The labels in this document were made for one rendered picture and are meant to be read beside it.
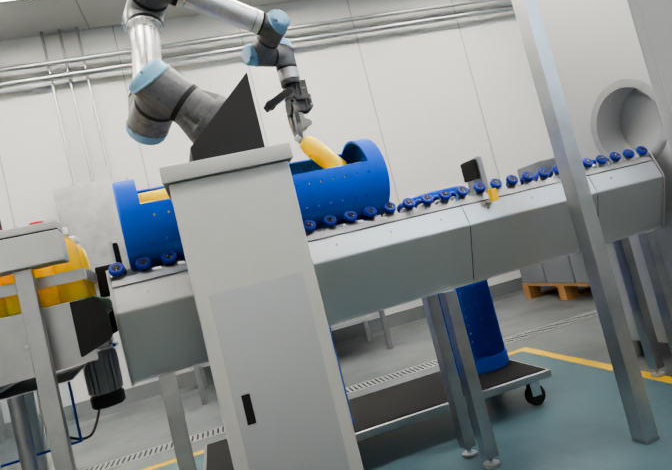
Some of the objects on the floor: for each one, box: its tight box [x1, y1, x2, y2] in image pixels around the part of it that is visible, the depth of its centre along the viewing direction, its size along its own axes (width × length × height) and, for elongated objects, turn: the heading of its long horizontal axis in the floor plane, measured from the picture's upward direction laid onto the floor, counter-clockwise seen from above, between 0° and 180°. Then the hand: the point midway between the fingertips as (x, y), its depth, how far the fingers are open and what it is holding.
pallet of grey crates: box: [517, 157, 592, 300], centre depth 487 cm, size 120×80×119 cm
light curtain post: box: [502, 0, 660, 445], centre depth 191 cm, size 6×6×170 cm
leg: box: [638, 230, 672, 354], centre depth 231 cm, size 6×6×63 cm
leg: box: [613, 238, 666, 377], centre depth 244 cm, size 6×6×63 cm
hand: (297, 136), depth 197 cm, fingers closed on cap, 4 cm apart
